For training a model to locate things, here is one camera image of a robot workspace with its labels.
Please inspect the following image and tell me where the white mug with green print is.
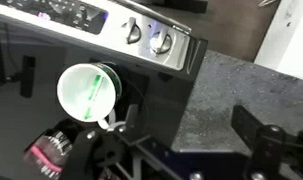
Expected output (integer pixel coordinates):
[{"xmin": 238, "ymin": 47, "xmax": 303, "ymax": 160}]
[{"xmin": 56, "ymin": 62, "xmax": 123, "ymax": 131}]

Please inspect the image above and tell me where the silver stove knob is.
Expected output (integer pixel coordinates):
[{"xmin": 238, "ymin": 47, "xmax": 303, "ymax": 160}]
[
  {"xmin": 148, "ymin": 29, "xmax": 174, "ymax": 56},
  {"xmin": 121, "ymin": 17, "xmax": 143, "ymax": 45}
]

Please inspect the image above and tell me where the clear plastic package pink stripe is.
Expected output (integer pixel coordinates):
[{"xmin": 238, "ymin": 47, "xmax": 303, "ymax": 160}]
[{"xmin": 23, "ymin": 128, "xmax": 75, "ymax": 180}]

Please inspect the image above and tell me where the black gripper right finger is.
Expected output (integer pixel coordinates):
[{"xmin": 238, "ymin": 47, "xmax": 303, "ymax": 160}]
[{"xmin": 230, "ymin": 104, "xmax": 303, "ymax": 180}]

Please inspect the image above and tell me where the white base cabinet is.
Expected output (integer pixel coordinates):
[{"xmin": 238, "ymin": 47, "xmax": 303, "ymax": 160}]
[{"xmin": 254, "ymin": 0, "xmax": 303, "ymax": 83}]

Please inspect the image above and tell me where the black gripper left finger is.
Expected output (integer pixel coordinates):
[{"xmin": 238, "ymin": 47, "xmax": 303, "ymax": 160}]
[{"xmin": 60, "ymin": 104, "xmax": 149, "ymax": 180}]

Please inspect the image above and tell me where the silver oven handle bar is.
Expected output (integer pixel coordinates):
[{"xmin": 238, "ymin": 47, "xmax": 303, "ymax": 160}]
[{"xmin": 114, "ymin": 0, "xmax": 193, "ymax": 34}]

